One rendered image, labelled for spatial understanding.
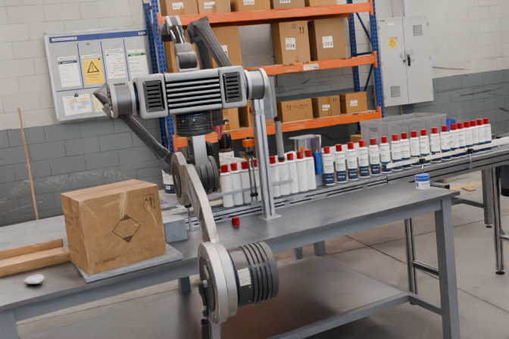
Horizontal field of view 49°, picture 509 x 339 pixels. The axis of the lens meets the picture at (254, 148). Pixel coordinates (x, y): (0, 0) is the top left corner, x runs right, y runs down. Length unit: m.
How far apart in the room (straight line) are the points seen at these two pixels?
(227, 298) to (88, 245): 0.64
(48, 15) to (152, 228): 5.21
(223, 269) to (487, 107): 8.06
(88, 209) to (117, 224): 0.12
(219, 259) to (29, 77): 5.64
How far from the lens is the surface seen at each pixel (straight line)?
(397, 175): 3.15
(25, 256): 2.61
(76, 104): 6.93
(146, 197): 2.12
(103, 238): 2.08
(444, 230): 2.89
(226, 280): 1.63
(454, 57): 9.03
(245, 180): 2.68
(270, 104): 2.54
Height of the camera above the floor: 1.47
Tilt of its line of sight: 7 degrees down
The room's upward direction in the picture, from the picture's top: 6 degrees counter-clockwise
